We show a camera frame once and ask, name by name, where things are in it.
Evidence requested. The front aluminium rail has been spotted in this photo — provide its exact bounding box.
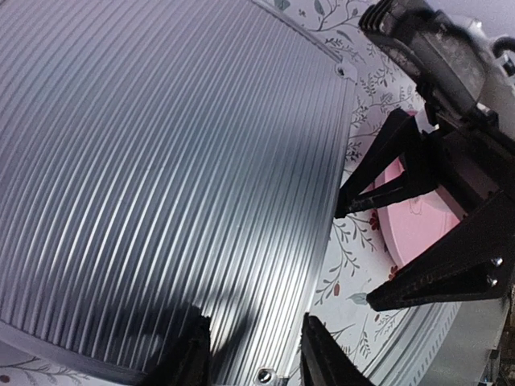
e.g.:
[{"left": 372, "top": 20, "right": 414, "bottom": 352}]
[{"left": 363, "top": 298, "right": 509, "bottom": 385}]

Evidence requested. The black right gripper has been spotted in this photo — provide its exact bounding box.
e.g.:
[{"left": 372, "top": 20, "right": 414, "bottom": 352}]
[{"left": 334, "top": 109, "right": 514, "bottom": 311}]

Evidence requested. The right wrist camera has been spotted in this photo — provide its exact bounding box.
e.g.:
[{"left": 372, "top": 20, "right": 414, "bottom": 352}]
[{"left": 359, "top": 1, "right": 514, "bottom": 139}]

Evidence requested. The pink plate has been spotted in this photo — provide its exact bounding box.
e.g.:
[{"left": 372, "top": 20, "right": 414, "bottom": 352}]
[{"left": 374, "top": 145, "right": 459, "bottom": 268}]

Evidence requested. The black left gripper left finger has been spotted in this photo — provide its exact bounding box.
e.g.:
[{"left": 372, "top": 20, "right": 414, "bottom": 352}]
[{"left": 140, "top": 304, "right": 212, "bottom": 386}]

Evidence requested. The aluminium poker case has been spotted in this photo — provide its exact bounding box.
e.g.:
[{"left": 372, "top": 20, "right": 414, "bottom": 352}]
[{"left": 1, "top": 1, "right": 357, "bottom": 385}]

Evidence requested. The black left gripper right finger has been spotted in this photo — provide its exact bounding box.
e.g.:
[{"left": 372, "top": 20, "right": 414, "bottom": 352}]
[{"left": 300, "top": 313, "right": 373, "bottom": 386}]

